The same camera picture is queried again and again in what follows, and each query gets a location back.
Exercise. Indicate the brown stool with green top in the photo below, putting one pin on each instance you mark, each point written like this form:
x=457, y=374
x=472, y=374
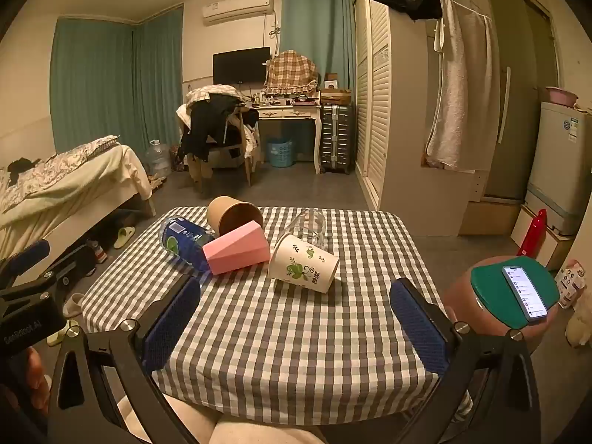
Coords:
x=462, y=296

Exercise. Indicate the large clear water jug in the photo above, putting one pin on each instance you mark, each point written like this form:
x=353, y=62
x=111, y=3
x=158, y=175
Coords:
x=158, y=159

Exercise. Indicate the white paper cup green print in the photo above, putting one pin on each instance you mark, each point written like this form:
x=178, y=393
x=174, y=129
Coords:
x=300, y=263

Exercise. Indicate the wide teal curtain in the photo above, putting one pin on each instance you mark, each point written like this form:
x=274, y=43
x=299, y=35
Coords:
x=101, y=83

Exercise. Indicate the white louvred wardrobe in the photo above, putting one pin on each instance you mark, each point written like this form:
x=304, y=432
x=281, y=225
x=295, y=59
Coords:
x=407, y=101

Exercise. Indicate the narrow teal curtain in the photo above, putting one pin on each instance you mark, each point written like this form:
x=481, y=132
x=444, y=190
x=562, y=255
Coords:
x=323, y=23

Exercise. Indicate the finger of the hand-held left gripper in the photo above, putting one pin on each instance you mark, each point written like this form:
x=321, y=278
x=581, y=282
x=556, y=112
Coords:
x=30, y=254
x=69, y=266

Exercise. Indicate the clear glass cup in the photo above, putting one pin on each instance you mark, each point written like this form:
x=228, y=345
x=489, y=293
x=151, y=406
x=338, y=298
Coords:
x=307, y=224

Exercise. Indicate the plaid cloth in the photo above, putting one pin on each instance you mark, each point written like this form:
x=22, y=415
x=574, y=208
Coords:
x=291, y=74

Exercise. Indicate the yellow slipper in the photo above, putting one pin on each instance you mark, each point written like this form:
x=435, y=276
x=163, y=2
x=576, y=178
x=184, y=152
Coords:
x=62, y=335

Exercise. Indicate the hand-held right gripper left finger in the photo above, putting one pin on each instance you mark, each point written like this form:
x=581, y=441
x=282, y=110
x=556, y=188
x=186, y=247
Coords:
x=169, y=323

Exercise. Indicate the black television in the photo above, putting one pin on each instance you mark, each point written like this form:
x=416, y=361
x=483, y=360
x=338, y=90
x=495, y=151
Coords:
x=240, y=65

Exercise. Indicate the brown paper cup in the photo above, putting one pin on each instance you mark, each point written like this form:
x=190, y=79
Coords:
x=231, y=217

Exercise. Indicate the grey checked tablecloth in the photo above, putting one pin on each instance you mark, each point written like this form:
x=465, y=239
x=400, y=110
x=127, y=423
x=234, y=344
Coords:
x=300, y=333

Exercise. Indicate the bed with cream bedding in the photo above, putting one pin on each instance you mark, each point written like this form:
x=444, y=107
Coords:
x=69, y=194

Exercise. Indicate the person's left hand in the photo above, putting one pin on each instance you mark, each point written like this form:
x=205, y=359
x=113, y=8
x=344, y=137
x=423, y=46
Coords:
x=38, y=377

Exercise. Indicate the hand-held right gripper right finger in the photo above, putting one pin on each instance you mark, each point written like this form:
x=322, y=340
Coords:
x=418, y=328

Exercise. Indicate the pink plastic basin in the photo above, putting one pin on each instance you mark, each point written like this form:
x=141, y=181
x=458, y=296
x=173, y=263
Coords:
x=562, y=96

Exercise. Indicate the person's right leg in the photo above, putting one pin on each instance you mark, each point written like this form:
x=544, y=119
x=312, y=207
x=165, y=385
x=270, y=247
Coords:
x=263, y=432

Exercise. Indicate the cream plush toy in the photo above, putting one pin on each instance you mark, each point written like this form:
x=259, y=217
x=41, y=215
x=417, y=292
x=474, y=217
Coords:
x=580, y=328

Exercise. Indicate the person's leg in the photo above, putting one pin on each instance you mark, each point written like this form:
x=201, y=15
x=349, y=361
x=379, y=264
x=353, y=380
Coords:
x=263, y=432
x=175, y=421

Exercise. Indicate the green slipper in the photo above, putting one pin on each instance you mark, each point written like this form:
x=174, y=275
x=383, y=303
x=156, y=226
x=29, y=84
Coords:
x=124, y=238

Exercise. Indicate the cream clothes pile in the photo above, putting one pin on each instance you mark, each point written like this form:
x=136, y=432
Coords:
x=208, y=93

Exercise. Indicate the black smartphone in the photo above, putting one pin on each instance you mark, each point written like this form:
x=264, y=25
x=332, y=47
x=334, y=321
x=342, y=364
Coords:
x=525, y=291

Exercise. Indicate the pink box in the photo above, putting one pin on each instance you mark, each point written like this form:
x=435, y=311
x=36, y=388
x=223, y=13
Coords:
x=236, y=249

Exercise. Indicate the grey door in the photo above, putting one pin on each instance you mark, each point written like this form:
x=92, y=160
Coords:
x=518, y=101

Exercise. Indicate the white desk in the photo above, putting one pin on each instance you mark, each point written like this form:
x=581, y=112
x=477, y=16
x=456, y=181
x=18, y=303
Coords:
x=286, y=113

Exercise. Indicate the blue waste basket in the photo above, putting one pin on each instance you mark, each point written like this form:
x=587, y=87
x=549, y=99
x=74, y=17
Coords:
x=280, y=152

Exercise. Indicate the white box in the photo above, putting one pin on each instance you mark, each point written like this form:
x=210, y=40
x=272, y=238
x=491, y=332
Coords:
x=559, y=245

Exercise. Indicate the blue plastic water bottle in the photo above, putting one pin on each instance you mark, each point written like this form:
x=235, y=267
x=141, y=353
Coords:
x=182, y=240

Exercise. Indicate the wooden chair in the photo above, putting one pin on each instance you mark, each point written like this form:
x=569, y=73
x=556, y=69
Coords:
x=231, y=155

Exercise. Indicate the small white refrigerator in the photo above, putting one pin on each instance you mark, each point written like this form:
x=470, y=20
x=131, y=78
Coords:
x=557, y=162

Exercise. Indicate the white hanging towel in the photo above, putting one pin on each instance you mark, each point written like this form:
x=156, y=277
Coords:
x=455, y=92

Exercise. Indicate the dark cloth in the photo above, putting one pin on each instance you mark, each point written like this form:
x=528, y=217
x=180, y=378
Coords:
x=23, y=166

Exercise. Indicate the person's left leg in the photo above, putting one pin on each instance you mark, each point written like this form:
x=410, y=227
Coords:
x=175, y=421

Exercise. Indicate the silver suitcase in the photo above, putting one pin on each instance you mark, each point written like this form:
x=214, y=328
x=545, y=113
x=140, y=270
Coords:
x=336, y=138

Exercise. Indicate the white air conditioner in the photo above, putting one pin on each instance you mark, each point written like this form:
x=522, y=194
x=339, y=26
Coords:
x=238, y=9

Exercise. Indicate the white slipper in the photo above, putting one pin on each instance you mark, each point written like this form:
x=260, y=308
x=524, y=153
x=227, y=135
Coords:
x=73, y=305

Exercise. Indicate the red bottle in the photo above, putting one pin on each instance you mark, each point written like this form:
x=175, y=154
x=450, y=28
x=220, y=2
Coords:
x=537, y=236

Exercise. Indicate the black clothes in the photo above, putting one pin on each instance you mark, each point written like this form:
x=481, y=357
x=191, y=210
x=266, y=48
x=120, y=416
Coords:
x=208, y=125

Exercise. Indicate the printed paper bag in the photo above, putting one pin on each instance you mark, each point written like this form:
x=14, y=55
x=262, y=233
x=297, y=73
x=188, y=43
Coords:
x=570, y=282

